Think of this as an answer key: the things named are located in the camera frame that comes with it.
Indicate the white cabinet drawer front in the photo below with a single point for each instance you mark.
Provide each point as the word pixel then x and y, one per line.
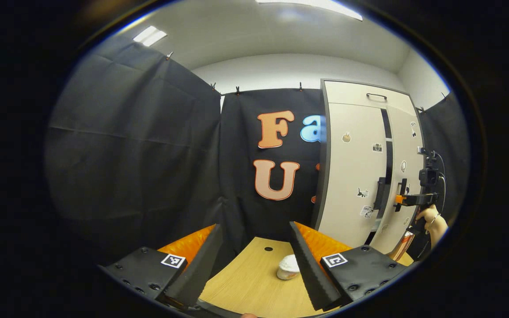
pixel 351 93

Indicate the camera sticker shoe cabinet door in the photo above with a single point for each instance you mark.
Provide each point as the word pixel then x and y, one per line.
pixel 351 168

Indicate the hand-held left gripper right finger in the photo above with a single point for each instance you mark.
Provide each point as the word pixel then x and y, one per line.
pixel 307 269

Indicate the black backdrop cloth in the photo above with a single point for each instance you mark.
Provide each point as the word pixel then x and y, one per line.
pixel 139 145

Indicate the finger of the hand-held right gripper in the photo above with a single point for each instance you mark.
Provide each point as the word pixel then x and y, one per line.
pixel 415 199

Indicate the headphone sticker shoe cabinet door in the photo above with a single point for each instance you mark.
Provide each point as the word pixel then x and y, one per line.
pixel 407 145

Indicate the white double-door shoe cabinet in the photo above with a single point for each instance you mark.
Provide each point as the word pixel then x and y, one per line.
pixel 318 176

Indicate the white and red book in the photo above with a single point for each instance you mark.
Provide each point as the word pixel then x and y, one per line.
pixel 402 246

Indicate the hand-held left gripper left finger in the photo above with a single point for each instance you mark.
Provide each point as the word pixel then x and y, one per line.
pixel 199 269

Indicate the ceiling light panel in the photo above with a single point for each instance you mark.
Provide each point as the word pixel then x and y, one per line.
pixel 149 36

